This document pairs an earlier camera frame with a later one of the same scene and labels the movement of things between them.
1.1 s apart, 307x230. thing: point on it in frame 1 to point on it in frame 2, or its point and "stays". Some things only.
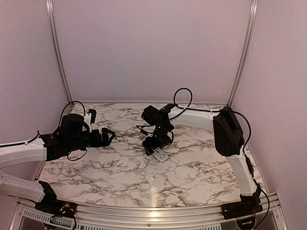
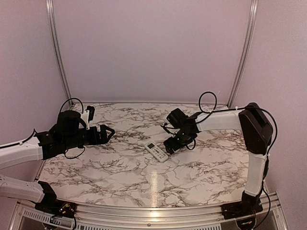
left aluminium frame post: x=50 y=5 stays
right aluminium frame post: x=253 y=13 stays
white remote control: x=159 y=155 stays
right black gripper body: x=159 y=141 to x=182 y=140
